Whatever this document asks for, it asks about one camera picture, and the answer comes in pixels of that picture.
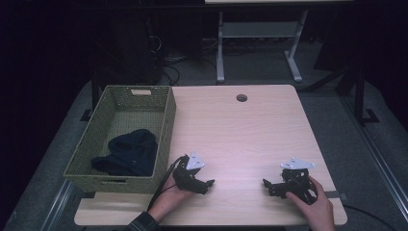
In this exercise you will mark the metal floor rail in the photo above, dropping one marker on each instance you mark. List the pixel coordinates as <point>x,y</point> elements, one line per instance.
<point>57,205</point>
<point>375,150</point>

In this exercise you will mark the black metal stand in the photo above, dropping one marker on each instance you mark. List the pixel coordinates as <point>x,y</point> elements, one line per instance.
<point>359,96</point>

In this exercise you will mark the white metal desk frame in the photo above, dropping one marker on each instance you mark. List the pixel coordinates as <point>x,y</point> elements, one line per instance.
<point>260,29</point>

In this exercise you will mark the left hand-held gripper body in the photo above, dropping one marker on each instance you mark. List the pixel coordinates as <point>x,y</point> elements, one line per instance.
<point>187,179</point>

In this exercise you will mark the dark computer tower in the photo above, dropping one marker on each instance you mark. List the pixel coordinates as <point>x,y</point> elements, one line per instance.
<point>134,48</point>

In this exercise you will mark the person's left hand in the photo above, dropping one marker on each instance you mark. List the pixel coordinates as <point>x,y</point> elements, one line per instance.
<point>166,199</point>

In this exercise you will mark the grey tape strip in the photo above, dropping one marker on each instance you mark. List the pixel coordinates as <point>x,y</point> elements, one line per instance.
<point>335,194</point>

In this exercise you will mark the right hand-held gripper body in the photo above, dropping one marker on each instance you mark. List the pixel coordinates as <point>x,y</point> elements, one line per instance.
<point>296,181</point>

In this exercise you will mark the person's right hand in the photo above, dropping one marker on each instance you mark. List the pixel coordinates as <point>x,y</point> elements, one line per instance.
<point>316,213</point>

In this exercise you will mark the green woven basket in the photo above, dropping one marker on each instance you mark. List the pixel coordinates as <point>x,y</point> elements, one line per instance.
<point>96,128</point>

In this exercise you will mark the dark cloth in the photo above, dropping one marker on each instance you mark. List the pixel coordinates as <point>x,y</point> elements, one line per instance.
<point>134,154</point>

